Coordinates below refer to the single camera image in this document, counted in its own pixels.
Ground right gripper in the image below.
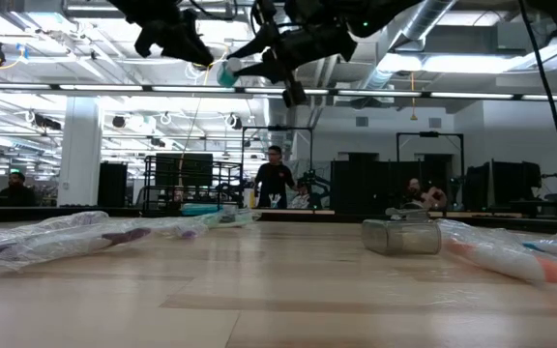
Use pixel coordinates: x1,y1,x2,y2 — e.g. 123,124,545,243
226,22,358,108

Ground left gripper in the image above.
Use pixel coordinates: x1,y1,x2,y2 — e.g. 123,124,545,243
135,9,215,67

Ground teal toothpaste tube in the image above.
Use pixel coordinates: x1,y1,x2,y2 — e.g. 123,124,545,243
216,56,244,89
180,202,225,218

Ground purple toothbrush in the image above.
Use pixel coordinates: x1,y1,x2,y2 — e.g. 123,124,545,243
0,217,210,271
0,210,111,243

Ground small grey floss box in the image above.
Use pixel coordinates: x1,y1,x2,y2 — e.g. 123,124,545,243
361,207,443,257

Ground orange toothbrush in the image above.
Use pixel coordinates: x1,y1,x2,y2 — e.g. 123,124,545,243
435,218,557,287

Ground black monitor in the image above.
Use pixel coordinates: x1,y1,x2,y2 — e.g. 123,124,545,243
155,153,215,188

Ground person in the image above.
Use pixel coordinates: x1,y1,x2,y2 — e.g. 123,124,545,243
0,171,37,208
288,182,311,210
252,144,297,210
402,177,449,212

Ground white building pillar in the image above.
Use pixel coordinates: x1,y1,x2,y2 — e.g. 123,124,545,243
57,95,103,208

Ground black cabinet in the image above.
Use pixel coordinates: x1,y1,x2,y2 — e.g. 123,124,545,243
97,161,129,208

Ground black partition panel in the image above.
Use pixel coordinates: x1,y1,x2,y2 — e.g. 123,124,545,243
464,160,543,214
330,153,454,215

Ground black gantry frame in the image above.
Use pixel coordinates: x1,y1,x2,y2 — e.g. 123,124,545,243
395,130,465,210
240,125,315,210

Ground black wire basket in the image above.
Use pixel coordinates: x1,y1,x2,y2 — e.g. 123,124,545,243
141,153,245,218

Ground silver ventilation duct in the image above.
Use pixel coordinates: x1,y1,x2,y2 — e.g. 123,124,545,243
355,0,458,93

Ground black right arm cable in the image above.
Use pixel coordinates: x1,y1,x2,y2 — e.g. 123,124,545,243
517,0,557,207

